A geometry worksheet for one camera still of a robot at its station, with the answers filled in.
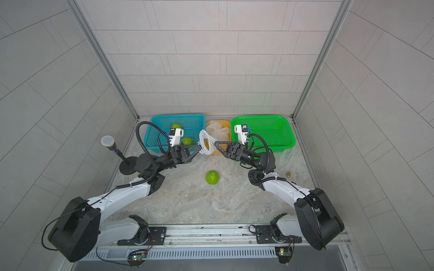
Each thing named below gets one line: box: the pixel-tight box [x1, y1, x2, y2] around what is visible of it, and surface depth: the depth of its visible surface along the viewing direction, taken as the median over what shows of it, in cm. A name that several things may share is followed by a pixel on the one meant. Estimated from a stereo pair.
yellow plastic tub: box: [205, 119, 232, 155], surface depth 104 cm
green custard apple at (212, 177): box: [205, 170, 220, 186], surface depth 85 cm
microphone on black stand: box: [101, 134, 138, 176], surface depth 90 cm
